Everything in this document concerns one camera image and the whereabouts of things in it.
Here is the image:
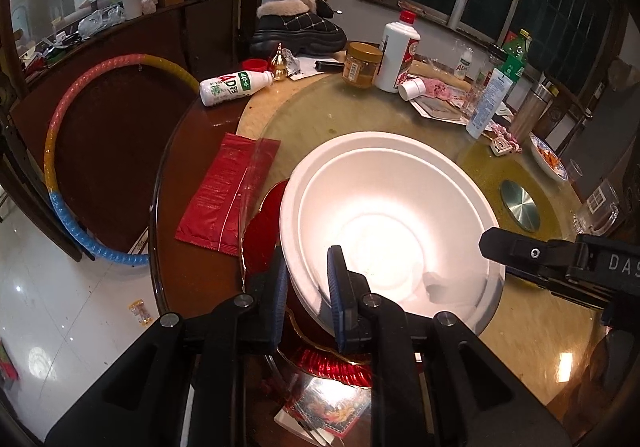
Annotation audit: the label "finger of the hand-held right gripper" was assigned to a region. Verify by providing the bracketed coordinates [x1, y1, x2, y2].
[479, 226, 583, 295]

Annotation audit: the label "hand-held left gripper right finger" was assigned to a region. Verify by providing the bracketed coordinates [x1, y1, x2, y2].
[327, 245, 571, 447]

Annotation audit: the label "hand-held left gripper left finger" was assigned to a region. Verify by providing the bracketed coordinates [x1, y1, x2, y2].
[45, 244, 290, 447]

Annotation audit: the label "red scalloped glass plate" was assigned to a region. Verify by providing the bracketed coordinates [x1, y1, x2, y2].
[241, 180, 351, 358]

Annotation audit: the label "red scalloped plate with sticker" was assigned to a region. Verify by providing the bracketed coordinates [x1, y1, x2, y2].
[270, 327, 377, 389]

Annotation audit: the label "small white foam bowl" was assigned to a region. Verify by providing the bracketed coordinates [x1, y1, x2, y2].
[296, 147, 493, 323]

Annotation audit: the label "large white foam bowl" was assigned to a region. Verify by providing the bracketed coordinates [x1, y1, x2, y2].
[279, 130, 507, 343]

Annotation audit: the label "round metal disc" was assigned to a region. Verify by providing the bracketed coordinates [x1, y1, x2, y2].
[500, 180, 542, 233]

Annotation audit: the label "clear glass mug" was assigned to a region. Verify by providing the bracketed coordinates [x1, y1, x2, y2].
[572, 160, 626, 235]

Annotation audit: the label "white key fob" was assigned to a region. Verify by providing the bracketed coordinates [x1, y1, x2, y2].
[490, 140, 523, 158]

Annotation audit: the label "blue patterned plate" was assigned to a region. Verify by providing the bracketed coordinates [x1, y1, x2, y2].
[529, 134, 571, 183]

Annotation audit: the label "red printed card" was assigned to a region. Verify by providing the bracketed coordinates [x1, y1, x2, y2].
[274, 374, 373, 447]

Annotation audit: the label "red plastic packet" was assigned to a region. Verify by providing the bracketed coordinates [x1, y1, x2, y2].
[175, 132, 282, 257]

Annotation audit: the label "yellow snack packet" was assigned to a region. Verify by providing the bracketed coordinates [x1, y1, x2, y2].
[127, 299, 153, 328]

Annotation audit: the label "stainless steel thermos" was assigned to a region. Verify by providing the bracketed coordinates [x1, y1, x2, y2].
[509, 82, 556, 145]

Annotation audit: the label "white squeeze tube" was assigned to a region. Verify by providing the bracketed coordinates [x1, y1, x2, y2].
[466, 67, 516, 139]

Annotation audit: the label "small clear liquor bottle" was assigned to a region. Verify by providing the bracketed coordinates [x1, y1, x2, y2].
[459, 77, 488, 120]

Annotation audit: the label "grey flat packet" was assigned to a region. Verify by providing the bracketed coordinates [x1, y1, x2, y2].
[410, 94, 473, 124]

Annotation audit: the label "pink meat slices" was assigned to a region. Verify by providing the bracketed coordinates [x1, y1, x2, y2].
[422, 77, 473, 103]

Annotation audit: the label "green plastic bottle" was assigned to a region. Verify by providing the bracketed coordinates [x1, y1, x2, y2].
[492, 30, 532, 83]

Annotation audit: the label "small white bottle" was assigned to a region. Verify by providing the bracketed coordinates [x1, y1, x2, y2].
[455, 46, 475, 80]

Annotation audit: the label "small white cup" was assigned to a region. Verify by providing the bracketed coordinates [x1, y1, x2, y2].
[397, 78, 426, 101]

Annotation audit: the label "white yogurt drink bottle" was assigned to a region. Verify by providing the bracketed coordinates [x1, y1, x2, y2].
[199, 70, 275, 107]

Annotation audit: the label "amber jar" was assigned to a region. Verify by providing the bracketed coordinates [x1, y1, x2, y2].
[342, 41, 383, 89]

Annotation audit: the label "white liquor bottle red cap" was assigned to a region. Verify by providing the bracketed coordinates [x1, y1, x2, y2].
[375, 10, 422, 93]

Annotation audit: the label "dark window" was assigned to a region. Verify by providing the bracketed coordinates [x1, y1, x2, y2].
[367, 0, 631, 98]

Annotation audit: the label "white paper roll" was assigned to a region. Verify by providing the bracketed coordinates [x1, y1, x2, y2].
[446, 0, 471, 30]

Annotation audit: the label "multicoloured hula hoop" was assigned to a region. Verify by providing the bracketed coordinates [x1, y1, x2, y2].
[44, 54, 201, 269]

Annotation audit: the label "black fur-lined boot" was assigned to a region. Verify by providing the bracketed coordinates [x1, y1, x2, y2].
[248, 0, 348, 60]

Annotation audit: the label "wooden sideboard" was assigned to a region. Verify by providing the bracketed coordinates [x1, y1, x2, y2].
[10, 0, 237, 263]

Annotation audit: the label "clear plastic bag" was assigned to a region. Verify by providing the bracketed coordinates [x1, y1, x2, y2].
[77, 4, 126, 39]

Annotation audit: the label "pink bead bracelet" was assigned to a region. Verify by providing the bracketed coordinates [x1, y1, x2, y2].
[487, 122, 523, 153]

